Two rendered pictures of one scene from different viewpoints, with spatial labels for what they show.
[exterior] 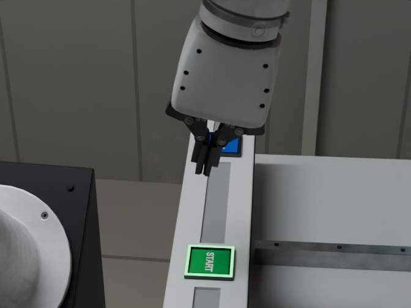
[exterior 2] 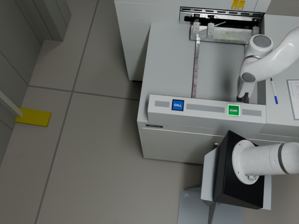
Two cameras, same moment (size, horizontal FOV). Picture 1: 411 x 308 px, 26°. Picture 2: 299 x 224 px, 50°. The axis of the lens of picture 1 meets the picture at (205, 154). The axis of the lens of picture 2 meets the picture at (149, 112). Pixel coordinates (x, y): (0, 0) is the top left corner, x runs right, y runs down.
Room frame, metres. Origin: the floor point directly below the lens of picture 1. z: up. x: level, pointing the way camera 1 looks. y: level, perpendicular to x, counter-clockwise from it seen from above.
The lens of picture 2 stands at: (1.13, 0.60, 2.35)
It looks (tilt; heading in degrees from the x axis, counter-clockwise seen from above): 67 degrees down; 277
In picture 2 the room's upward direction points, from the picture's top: 5 degrees counter-clockwise
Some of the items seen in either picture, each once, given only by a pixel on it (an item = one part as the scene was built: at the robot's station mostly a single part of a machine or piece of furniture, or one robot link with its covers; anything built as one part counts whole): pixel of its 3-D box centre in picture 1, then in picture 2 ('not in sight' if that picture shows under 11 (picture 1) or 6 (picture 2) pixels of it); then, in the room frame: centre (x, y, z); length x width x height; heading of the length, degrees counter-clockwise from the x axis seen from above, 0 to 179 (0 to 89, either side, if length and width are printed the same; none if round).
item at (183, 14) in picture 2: not in sight; (219, 20); (0.84, -0.58, 0.89); 0.44 x 0.02 x 0.10; 176
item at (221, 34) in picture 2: not in sight; (223, 34); (0.82, -0.50, 0.87); 0.36 x 0.08 x 0.03; 176
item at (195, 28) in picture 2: not in sight; (195, 29); (0.97, -0.51, 0.89); 0.08 x 0.03 x 0.03; 86
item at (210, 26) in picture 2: not in sight; (210, 30); (0.89, -0.51, 0.89); 0.08 x 0.03 x 0.03; 86
